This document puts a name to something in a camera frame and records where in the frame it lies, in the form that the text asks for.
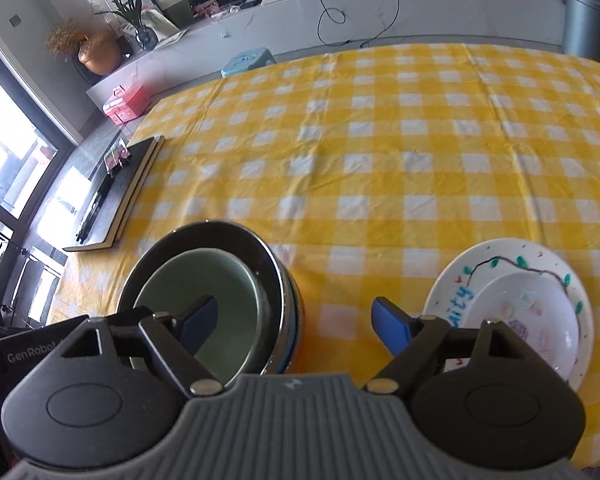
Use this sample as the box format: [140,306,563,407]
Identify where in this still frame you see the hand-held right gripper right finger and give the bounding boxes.
[362,296,537,395]

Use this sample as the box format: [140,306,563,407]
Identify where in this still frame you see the black flat board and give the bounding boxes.
[62,135,167,253]

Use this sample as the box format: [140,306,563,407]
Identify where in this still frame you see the green ceramic bowl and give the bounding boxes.
[132,247,272,383]

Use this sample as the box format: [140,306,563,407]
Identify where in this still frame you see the pink clip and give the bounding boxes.
[103,141,132,177]

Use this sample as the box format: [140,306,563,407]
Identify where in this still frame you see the black bowl with metal rim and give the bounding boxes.
[116,220,305,377]

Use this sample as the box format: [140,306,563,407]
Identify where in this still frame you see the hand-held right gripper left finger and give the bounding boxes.
[60,296,224,396]

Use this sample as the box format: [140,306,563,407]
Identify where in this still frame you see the green plant in blue vase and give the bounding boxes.
[94,0,162,52]

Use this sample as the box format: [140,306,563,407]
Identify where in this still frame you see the small white plate with stickers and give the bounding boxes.
[464,272,581,383]

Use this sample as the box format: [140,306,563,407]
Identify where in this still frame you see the yellow checked tablecloth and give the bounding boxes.
[45,42,600,471]

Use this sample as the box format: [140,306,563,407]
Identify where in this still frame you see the orange round vase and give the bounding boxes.
[77,30,124,76]

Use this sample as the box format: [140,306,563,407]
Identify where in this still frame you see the white plate with painted vine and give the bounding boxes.
[422,238,595,392]

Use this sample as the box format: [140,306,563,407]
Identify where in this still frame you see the pink plastic box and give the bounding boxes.
[103,82,154,126]

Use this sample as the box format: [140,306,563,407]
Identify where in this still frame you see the white marble ledge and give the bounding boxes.
[85,0,572,107]

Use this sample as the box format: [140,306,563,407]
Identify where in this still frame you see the light blue plastic stool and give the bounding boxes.
[221,47,277,79]

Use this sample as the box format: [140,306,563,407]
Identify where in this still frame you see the dried yellow flowers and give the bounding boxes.
[45,19,89,57]

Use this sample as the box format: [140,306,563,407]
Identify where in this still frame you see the grey metal trash bin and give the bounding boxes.
[560,0,600,59]

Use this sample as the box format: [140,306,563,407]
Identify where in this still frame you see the black cable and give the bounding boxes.
[316,0,402,47]

